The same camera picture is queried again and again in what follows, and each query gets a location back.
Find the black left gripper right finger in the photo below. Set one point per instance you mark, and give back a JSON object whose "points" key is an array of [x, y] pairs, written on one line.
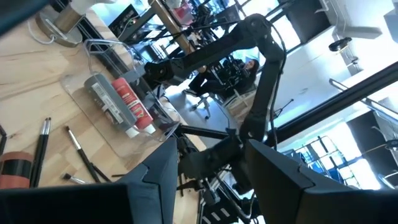
{"points": [[295, 199]]}

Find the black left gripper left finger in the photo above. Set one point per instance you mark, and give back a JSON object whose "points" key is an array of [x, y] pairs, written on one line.
{"points": [[155, 186]]}

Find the large red paint bottle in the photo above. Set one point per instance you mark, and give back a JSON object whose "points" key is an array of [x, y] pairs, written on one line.
{"points": [[132, 102]]}

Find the large grey paint bottle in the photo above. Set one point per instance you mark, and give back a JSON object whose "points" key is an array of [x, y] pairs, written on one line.
{"points": [[105, 99]]}

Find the clear plastic bin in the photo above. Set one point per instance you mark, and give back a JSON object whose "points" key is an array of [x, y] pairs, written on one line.
{"points": [[77, 93]]}

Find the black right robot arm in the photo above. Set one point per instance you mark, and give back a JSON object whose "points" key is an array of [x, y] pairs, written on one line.
{"points": [[217, 46]]}

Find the small orange paint bottle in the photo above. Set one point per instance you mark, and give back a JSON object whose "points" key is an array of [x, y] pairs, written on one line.
{"points": [[15, 169]]}

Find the office chair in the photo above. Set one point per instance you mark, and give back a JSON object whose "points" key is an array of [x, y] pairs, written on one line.
{"points": [[203, 102]]}

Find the person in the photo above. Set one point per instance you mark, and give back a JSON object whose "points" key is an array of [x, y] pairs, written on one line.
{"points": [[245, 77]]}

